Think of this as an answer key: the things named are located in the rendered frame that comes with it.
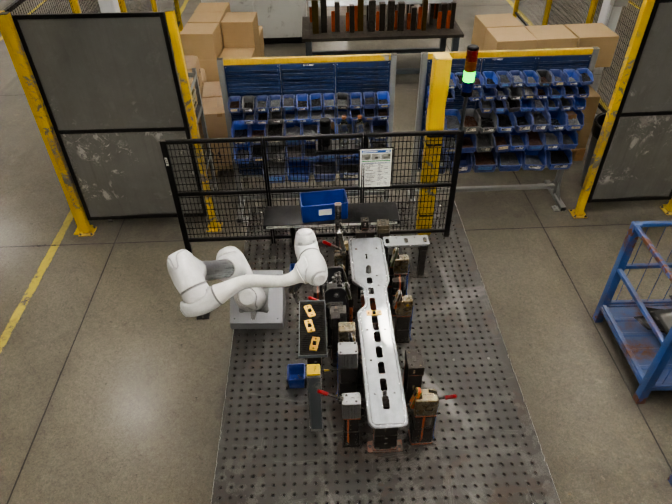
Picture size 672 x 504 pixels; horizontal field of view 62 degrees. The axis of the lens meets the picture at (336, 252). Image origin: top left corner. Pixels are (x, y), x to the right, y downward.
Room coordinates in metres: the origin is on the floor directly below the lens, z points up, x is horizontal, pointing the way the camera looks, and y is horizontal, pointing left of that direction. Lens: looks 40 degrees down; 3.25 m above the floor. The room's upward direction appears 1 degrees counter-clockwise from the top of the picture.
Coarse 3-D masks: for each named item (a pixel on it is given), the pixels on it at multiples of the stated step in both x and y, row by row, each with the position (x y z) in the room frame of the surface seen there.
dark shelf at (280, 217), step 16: (272, 208) 3.10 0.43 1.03; (288, 208) 3.09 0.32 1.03; (352, 208) 3.08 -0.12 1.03; (368, 208) 3.07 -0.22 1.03; (384, 208) 3.07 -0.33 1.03; (272, 224) 2.92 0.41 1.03; (288, 224) 2.91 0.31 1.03; (304, 224) 2.91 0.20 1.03; (320, 224) 2.91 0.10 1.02; (352, 224) 2.92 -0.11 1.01
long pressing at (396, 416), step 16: (352, 240) 2.77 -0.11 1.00; (368, 240) 2.77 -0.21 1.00; (352, 256) 2.62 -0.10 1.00; (368, 256) 2.61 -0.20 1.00; (384, 256) 2.61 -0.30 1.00; (352, 272) 2.47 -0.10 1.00; (384, 272) 2.46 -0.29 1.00; (384, 288) 2.33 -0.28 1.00; (368, 304) 2.20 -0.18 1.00; (384, 304) 2.20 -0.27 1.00; (368, 320) 2.08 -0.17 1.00; (384, 320) 2.08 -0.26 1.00; (368, 336) 1.97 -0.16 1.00; (384, 336) 1.96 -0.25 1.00; (368, 352) 1.86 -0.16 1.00; (384, 352) 1.86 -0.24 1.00; (368, 368) 1.76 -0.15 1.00; (384, 368) 1.76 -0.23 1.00; (368, 384) 1.66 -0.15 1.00; (400, 384) 1.66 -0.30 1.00; (368, 400) 1.57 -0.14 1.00; (400, 400) 1.56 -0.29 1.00; (368, 416) 1.48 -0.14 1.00; (384, 416) 1.48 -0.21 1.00; (400, 416) 1.48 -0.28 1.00
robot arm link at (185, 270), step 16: (176, 256) 1.97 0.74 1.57; (192, 256) 2.00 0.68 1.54; (224, 256) 2.38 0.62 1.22; (240, 256) 2.43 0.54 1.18; (176, 272) 1.91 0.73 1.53; (192, 272) 1.92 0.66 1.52; (208, 272) 2.06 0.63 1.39; (224, 272) 2.21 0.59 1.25; (240, 272) 2.33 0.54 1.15; (176, 288) 1.89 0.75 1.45
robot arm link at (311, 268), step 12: (312, 252) 1.90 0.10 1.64; (300, 264) 1.84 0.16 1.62; (312, 264) 1.82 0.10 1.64; (324, 264) 1.84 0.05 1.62; (240, 276) 1.92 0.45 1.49; (252, 276) 1.89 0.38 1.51; (264, 276) 1.87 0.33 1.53; (276, 276) 1.85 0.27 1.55; (288, 276) 1.82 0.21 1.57; (300, 276) 1.80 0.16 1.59; (312, 276) 1.77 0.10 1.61; (324, 276) 1.78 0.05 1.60; (216, 288) 1.87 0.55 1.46; (228, 288) 1.87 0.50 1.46; (240, 288) 1.88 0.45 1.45
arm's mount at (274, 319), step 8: (256, 272) 2.52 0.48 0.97; (264, 272) 2.52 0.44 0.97; (272, 272) 2.51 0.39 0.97; (280, 272) 2.51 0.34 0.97; (272, 288) 2.45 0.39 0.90; (280, 288) 2.45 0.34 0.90; (232, 296) 2.42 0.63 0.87; (272, 296) 2.41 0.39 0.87; (280, 296) 2.41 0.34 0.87; (232, 304) 2.38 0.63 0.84; (272, 304) 2.38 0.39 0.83; (280, 304) 2.38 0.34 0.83; (232, 312) 2.35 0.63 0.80; (248, 312) 2.35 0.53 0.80; (272, 312) 2.34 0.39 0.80; (280, 312) 2.34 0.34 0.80; (232, 320) 2.32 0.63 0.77; (240, 320) 2.31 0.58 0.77; (248, 320) 2.31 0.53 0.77; (256, 320) 2.31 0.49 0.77; (264, 320) 2.31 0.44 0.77; (272, 320) 2.31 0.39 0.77; (280, 320) 2.31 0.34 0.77; (232, 328) 2.31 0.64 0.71; (240, 328) 2.31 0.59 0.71; (248, 328) 2.31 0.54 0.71; (256, 328) 2.30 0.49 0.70; (264, 328) 2.30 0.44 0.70; (272, 328) 2.30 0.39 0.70; (280, 328) 2.30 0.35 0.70
